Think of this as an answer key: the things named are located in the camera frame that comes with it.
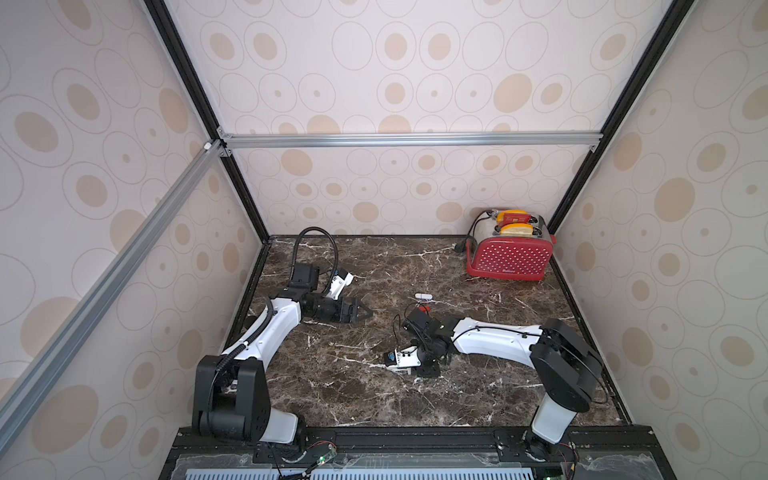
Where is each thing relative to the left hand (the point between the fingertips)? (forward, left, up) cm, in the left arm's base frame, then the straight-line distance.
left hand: (365, 311), depth 81 cm
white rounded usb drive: (+15, -18, -16) cm, 28 cm away
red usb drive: (+11, -18, -16) cm, 26 cm away
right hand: (-11, -14, -15) cm, 23 cm away
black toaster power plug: (+36, -33, -12) cm, 50 cm away
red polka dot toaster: (+24, -44, +2) cm, 50 cm away
